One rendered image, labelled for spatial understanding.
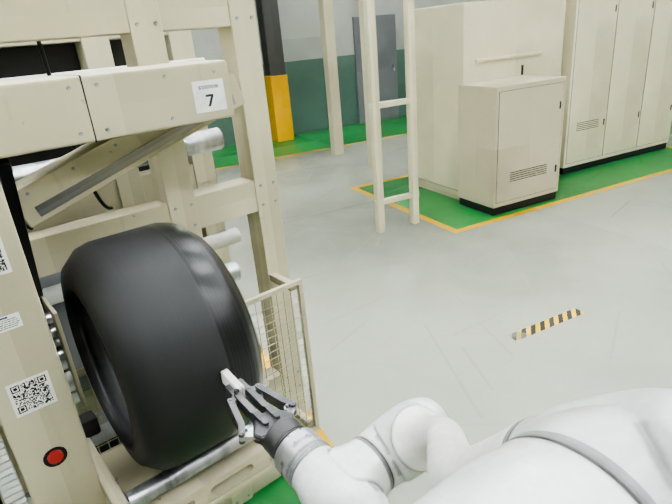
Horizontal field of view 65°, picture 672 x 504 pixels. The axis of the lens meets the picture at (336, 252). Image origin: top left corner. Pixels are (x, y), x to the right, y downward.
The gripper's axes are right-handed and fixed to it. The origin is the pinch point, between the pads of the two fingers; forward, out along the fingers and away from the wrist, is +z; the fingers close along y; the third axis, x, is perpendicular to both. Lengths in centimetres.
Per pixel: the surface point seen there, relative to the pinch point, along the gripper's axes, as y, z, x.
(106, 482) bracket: 24.3, 17.6, 26.9
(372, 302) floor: -191, 151, 142
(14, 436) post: 36.8, 22.2, 7.6
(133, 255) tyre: 6.4, 25.8, -20.8
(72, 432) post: 27.2, 21.5, 12.6
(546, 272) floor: -312, 86, 132
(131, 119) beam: -8, 55, -41
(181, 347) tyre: 6.5, 7.2, -8.2
